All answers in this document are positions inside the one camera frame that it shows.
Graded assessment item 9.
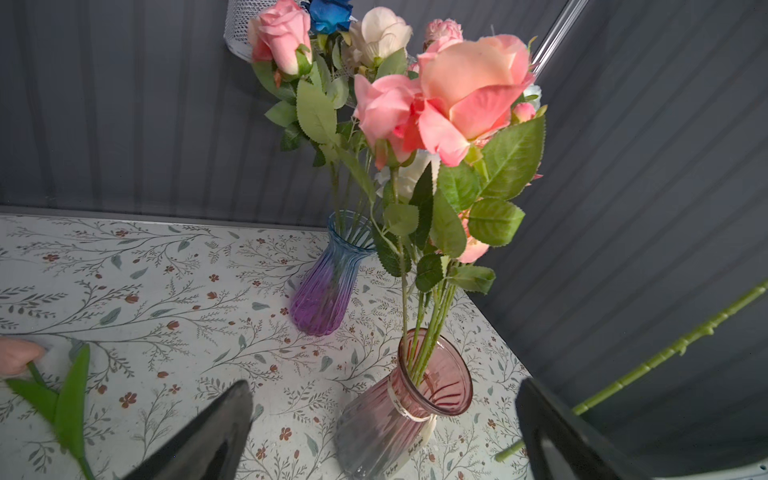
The white wire mesh basket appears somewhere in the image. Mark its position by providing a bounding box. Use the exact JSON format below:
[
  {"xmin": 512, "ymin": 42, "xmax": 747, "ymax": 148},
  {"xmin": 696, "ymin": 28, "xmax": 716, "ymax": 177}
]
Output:
[{"xmin": 223, "ymin": 0, "xmax": 277, "ymax": 62}]

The pink tulip stem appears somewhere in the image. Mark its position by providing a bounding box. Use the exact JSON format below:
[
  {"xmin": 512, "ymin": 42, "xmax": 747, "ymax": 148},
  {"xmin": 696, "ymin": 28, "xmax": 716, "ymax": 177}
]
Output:
[{"xmin": 1, "ymin": 337, "xmax": 95, "ymax": 479}]

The floral table cloth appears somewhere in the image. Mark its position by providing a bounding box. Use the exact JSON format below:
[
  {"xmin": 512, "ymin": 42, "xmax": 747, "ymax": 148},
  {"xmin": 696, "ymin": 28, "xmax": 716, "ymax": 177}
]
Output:
[{"xmin": 0, "ymin": 212, "xmax": 535, "ymax": 480}]

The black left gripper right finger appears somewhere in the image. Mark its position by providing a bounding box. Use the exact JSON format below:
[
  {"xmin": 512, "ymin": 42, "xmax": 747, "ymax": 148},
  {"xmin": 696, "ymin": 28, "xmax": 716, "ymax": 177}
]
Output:
[{"xmin": 515, "ymin": 378, "xmax": 650, "ymax": 480}]

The blue rose stem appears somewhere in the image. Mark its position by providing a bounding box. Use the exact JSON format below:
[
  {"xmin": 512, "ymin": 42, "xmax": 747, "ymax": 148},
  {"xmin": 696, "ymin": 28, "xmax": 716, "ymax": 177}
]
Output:
[{"xmin": 308, "ymin": 0, "xmax": 353, "ymax": 35}]

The white peony spray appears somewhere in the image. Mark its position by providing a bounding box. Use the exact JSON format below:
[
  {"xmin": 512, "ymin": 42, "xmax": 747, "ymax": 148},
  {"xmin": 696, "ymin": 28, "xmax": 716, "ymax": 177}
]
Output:
[{"xmin": 349, "ymin": 7, "xmax": 413, "ymax": 67}]

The red glass vase with ribbon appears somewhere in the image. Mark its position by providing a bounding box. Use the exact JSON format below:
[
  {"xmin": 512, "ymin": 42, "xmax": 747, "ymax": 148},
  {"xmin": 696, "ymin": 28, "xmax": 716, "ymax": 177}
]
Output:
[{"xmin": 334, "ymin": 329, "xmax": 473, "ymax": 479}]

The blue purple glass vase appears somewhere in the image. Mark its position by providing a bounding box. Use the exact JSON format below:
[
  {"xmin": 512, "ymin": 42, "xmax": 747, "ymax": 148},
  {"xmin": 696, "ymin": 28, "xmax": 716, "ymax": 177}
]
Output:
[{"xmin": 289, "ymin": 210, "xmax": 375, "ymax": 336}]

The pink cream peony spray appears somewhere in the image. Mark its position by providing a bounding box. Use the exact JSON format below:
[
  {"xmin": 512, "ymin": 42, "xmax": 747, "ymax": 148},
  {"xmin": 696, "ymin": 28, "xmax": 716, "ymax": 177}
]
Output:
[{"xmin": 424, "ymin": 19, "xmax": 463, "ymax": 49}]

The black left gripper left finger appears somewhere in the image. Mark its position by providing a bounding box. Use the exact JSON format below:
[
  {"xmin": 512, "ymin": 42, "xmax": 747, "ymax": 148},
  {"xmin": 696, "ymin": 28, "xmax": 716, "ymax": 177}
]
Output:
[{"xmin": 127, "ymin": 380, "xmax": 253, "ymax": 480}]

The large pink rose stem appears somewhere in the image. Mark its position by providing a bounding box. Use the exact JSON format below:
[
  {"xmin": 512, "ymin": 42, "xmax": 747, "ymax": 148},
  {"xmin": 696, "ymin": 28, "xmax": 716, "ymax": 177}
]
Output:
[{"xmin": 353, "ymin": 35, "xmax": 546, "ymax": 383}]

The pink red rose stem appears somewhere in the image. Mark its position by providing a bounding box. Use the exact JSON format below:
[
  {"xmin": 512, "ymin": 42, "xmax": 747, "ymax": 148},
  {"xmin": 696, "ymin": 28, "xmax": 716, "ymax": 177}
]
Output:
[{"xmin": 247, "ymin": 17, "xmax": 273, "ymax": 62}]

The light pink rose stem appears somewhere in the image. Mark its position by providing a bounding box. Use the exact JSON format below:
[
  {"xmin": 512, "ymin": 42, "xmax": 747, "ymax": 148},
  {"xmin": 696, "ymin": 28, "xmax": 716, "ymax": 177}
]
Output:
[{"xmin": 251, "ymin": 1, "xmax": 373, "ymax": 218}]

